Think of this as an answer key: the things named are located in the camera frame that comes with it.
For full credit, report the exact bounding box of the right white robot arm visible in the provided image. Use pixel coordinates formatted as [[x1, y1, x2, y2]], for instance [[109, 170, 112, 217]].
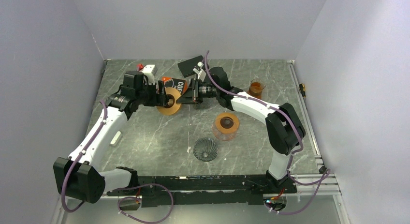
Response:
[[176, 67, 306, 193]]

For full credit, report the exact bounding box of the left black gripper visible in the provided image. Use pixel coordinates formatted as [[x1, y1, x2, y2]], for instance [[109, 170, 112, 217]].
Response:
[[135, 80, 169, 107]]

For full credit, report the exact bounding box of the black box rear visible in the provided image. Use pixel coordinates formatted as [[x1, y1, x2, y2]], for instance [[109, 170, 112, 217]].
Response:
[[177, 56, 204, 78]]

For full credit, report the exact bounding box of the yellow black screwdriver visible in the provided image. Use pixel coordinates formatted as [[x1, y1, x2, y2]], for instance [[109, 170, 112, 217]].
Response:
[[299, 83, 306, 99]]

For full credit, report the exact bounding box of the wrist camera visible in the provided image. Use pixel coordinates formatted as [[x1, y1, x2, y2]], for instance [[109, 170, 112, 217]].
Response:
[[193, 61, 206, 82], [137, 64, 158, 85]]

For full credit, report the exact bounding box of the pink dripper with wooden ring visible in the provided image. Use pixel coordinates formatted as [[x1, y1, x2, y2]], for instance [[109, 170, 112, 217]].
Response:
[[211, 112, 239, 141]]

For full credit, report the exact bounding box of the orange coffee filter box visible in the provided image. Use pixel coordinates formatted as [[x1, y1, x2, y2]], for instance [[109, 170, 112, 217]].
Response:
[[162, 76, 183, 92]]

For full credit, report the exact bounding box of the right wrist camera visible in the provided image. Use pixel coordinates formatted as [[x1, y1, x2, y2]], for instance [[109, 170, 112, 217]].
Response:
[[193, 61, 206, 82]]

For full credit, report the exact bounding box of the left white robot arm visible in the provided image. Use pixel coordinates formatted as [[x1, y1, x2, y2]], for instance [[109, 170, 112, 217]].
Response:
[[53, 71, 175, 212]]

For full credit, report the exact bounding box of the clear glass ribbed dripper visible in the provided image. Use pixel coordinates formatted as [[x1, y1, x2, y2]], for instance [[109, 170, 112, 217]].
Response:
[[193, 137, 218, 162]]

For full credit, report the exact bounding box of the black base frame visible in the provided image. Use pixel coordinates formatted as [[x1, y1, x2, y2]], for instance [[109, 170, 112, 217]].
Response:
[[107, 173, 297, 208]]

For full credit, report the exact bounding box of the wooden dripper ring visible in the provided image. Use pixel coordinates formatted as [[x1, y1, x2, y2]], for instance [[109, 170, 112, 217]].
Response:
[[156, 87, 183, 116]]

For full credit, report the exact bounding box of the orange glass cup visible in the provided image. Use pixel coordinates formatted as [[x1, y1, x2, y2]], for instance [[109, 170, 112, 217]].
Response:
[[248, 78, 266, 99]]

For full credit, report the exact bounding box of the white small block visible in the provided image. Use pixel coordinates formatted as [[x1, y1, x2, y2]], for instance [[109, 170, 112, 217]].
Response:
[[109, 131, 122, 147]]

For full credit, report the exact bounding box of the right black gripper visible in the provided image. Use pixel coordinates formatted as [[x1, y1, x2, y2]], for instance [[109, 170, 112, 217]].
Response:
[[176, 78, 219, 105]]

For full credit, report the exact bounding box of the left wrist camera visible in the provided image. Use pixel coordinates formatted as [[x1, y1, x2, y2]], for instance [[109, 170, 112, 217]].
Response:
[[137, 64, 158, 85]]

